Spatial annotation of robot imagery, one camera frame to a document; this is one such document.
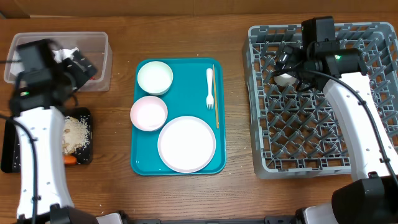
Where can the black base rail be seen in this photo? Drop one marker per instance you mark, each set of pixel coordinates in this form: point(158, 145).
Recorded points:
point(285, 219)

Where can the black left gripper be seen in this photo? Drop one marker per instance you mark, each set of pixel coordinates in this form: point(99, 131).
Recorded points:
point(81, 74)

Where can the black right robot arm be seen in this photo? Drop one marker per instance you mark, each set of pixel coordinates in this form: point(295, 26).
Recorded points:
point(341, 74)

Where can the white plastic fork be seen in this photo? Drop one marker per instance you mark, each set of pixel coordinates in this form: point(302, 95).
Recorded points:
point(209, 99)

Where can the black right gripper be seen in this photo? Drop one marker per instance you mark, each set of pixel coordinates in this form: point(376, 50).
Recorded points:
point(288, 57)

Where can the grey dishwasher rack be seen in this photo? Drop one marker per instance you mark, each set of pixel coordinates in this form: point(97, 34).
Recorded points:
point(296, 135)

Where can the white plastic cup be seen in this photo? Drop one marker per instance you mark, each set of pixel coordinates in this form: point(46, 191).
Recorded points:
point(285, 79)

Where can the white tissue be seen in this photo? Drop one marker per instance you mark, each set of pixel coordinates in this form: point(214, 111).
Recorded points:
point(65, 53)

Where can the black tray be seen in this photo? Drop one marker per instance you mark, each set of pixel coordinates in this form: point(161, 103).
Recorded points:
point(10, 158)

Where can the teal serving tray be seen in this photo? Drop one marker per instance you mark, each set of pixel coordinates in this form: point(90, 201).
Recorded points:
point(186, 97)

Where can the wooden chopstick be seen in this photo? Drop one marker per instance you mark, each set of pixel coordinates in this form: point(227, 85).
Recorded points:
point(215, 97)

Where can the clear plastic bin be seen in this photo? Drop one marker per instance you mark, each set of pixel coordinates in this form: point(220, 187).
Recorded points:
point(92, 45)

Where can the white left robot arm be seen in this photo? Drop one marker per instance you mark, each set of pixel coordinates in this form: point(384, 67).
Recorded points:
point(37, 107)

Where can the spilled rice and peanuts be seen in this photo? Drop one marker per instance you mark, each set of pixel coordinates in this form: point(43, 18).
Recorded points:
point(75, 135)

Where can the white round plate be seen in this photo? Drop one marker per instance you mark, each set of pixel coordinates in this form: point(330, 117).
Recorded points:
point(186, 144)

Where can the white bowl with crumbs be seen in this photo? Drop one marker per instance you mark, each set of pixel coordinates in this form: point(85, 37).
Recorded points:
point(155, 77)

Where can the orange carrot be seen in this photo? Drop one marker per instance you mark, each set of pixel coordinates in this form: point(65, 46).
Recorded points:
point(69, 160)

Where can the pink bowl with cereal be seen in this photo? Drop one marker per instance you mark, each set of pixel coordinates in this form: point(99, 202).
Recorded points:
point(148, 113)

